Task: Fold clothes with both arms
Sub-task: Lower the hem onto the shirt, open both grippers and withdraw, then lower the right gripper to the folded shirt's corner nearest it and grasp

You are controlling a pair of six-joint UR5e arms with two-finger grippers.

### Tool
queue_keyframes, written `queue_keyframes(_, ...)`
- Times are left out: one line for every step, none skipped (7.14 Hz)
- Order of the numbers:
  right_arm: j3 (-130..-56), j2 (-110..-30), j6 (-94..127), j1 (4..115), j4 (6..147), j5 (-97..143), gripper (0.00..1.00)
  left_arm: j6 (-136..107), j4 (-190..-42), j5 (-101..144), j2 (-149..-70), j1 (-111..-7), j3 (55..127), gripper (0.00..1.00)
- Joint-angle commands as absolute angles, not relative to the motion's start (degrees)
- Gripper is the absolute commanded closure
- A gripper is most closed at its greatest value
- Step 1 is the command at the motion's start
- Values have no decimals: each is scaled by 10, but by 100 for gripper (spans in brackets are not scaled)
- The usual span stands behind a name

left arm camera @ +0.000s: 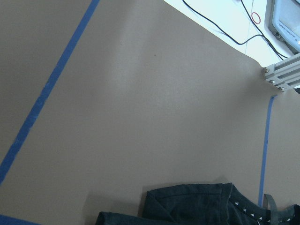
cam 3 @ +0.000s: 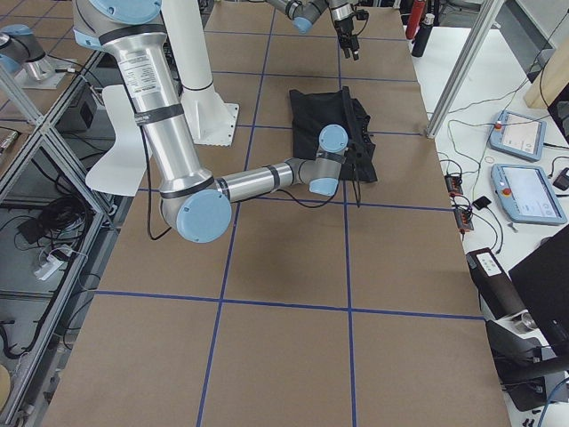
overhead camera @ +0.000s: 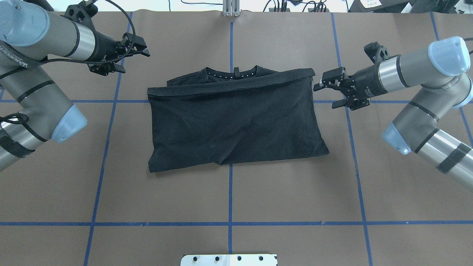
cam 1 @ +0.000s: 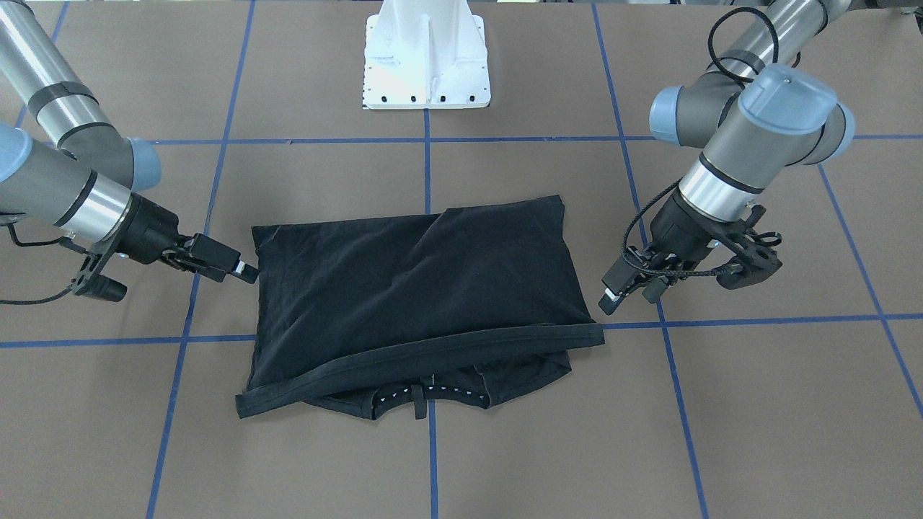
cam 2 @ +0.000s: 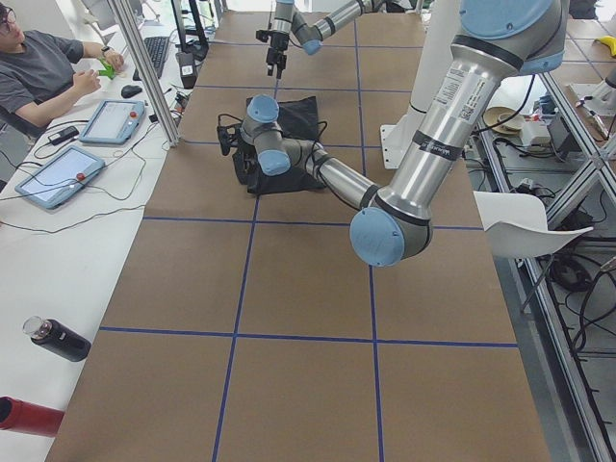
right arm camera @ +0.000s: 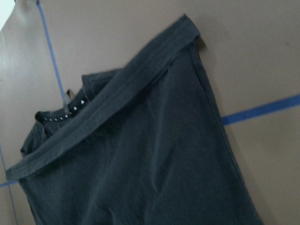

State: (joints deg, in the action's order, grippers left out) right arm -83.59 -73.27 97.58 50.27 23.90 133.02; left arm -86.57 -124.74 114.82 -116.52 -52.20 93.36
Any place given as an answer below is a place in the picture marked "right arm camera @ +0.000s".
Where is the black graphic t-shirt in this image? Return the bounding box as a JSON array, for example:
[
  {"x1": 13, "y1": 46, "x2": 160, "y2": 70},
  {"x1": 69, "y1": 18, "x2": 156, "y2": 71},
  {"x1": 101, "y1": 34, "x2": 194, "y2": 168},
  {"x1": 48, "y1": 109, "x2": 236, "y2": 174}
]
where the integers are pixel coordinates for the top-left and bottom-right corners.
[{"x1": 6, "y1": 15, "x2": 261, "y2": 225}]

